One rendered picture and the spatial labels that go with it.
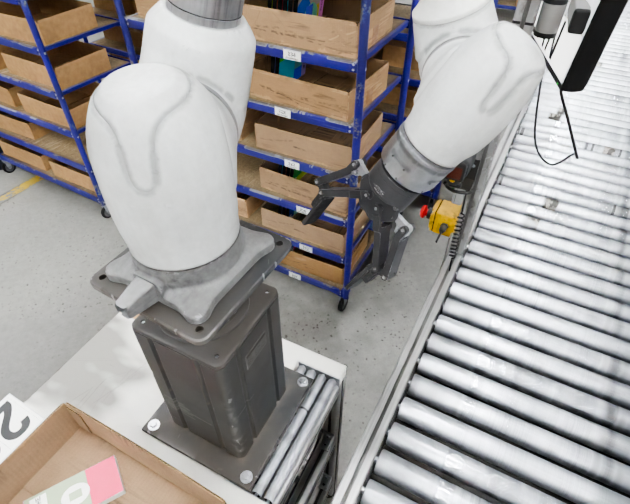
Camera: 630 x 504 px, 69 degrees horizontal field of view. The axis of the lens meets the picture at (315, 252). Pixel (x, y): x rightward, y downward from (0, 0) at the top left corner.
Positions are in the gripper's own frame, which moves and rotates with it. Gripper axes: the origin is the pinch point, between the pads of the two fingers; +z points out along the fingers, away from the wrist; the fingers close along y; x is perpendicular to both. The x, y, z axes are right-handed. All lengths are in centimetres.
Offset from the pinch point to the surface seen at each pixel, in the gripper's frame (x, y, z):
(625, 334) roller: 69, 47, 1
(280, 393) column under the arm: -2.8, 14.1, 33.7
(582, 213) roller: 106, 17, 3
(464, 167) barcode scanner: 43.6, -5.2, -6.4
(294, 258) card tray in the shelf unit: 78, -38, 100
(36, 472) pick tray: -44, 2, 55
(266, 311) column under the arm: -11.3, 2.7, 9.8
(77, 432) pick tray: -36, -1, 54
